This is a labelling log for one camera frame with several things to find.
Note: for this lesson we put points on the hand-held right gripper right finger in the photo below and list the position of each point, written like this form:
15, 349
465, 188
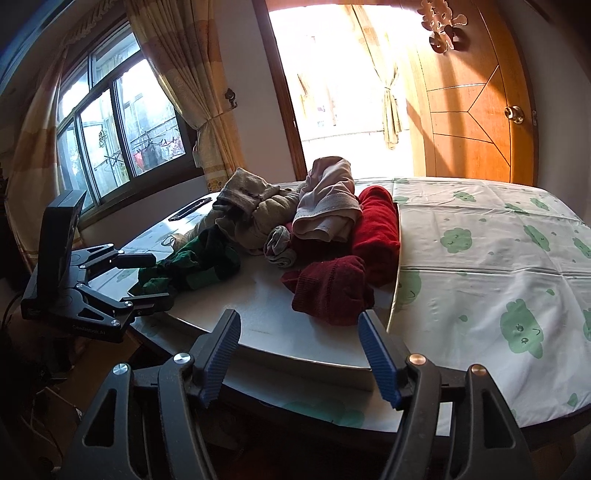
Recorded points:
376, 355

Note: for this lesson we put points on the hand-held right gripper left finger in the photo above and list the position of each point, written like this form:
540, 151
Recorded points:
221, 360

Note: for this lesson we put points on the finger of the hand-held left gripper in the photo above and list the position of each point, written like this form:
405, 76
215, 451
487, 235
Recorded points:
152, 302
136, 261

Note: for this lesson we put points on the green and black striped garment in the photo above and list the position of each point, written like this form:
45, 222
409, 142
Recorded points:
198, 267

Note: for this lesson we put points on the dark red garment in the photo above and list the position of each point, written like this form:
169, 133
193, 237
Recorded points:
332, 290

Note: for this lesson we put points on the bright red fleece garment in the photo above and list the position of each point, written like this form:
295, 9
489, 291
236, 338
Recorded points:
376, 230

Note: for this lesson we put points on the beige garment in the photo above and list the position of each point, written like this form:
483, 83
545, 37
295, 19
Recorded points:
268, 212

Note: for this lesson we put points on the pale pink underwear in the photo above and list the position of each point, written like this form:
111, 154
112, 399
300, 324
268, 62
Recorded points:
323, 203

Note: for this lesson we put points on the flat black device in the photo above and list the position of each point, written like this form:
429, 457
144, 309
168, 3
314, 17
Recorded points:
189, 209

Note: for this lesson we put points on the beige checked curtain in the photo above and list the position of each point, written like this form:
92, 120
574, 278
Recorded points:
198, 69
32, 152

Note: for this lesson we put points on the grey sock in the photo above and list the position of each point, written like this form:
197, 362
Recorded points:
279, 247

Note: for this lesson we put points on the window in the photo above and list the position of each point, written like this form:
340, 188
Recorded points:
115, 129

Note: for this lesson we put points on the white tablecloth with green print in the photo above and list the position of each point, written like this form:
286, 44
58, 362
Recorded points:
485, 258

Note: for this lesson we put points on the metal curtain hook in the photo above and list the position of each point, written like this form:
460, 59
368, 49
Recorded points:
231, 98

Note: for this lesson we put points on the orange wooden door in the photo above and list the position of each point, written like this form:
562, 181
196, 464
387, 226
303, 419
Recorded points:
461, 129

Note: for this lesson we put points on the tied doorway curtain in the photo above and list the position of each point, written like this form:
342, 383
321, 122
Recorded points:
391, 110

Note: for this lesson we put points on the brass door knob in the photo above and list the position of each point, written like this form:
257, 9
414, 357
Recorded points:
513, 114

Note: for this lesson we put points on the paper door decoration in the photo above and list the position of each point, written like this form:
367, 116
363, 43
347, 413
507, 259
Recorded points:
443, 18

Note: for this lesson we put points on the wooden door frame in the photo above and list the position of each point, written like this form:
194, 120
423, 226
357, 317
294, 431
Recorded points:
281, 92

